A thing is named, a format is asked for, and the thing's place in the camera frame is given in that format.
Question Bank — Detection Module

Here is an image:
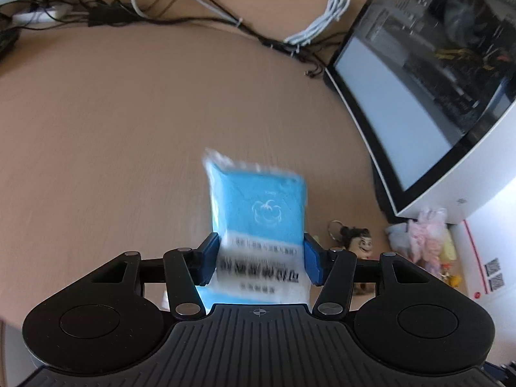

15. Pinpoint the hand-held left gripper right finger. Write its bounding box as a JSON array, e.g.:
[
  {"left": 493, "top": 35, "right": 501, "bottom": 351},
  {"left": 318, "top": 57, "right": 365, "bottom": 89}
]
[{"left": 303, "top": 233, "right": 431, "bottom": 320}]

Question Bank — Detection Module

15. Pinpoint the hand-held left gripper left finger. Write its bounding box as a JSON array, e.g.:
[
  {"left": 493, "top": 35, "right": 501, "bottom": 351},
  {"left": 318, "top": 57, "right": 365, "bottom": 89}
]
[{"left": 91, "top": 233, "right": 221, "bottom": 320}]

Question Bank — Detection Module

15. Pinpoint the blue tissue packet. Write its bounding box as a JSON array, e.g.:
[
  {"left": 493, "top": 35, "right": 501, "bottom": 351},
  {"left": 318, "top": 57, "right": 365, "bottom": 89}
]
[{"left": 195, "top": 148, "right": 312, "bottom": 306}]

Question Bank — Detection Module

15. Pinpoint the pink plastic toy bag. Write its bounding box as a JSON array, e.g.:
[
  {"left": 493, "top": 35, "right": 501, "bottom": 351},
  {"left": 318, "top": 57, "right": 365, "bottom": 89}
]
[{"left": 385, "top": 207, "right": 463, "bottom": 288}]

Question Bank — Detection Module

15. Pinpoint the white red-printed cardboard box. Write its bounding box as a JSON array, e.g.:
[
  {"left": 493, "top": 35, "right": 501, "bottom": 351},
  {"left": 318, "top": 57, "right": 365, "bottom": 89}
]
[{"left": 461, "top": 193, "right": 516, "bottom": 304}]

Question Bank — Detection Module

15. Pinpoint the white computer case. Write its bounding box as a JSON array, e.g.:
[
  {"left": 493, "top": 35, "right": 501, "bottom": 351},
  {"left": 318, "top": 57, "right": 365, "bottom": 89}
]
[{"left": 324, "top": 0, "right": 516, "bottom": 225}]

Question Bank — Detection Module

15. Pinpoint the white power strip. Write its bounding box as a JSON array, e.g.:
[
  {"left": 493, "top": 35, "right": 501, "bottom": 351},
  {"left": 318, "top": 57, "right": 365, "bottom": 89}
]
[{"left": 11, "top": 5, "right": 70, "bottom": 24}]

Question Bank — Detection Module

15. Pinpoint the dark-haired figurine keychain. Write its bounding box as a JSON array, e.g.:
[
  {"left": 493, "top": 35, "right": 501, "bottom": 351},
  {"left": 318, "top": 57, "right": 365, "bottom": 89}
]
[{"left": 327, "top": 220, "right": 378, "bottom": 293}]

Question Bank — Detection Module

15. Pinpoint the white coiled cable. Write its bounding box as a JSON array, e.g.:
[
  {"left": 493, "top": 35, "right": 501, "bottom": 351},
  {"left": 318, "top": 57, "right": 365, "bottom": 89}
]
[{"left": 283, "top": 0, "right": 352, "bottom": 46}]

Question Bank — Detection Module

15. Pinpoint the black cable bundle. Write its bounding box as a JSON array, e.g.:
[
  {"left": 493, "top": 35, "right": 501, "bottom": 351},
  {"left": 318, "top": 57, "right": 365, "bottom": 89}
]
[{"left": 24, "top": 0, "right": 328, "bottom": 78}]

